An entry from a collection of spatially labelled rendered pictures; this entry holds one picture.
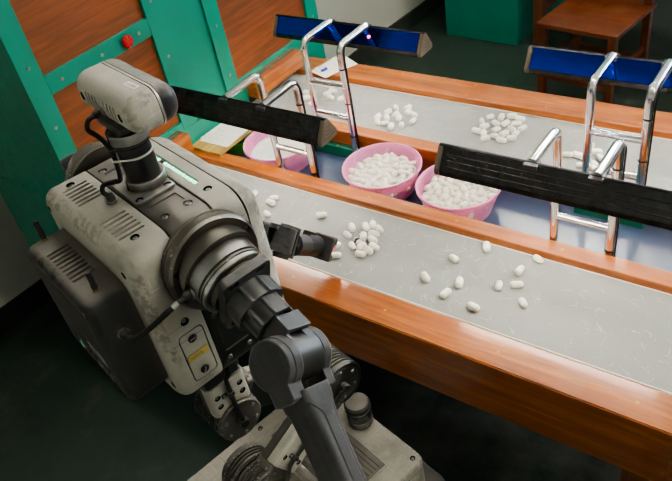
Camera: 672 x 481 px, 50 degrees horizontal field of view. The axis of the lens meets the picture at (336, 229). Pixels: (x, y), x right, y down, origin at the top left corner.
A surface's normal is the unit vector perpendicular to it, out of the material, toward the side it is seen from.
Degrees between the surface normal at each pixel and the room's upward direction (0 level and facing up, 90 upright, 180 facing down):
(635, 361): 0
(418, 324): 0
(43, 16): 90
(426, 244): 0
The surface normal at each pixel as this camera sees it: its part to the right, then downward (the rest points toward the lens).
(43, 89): 0.81, 0.26
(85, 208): -0.16, -0.77
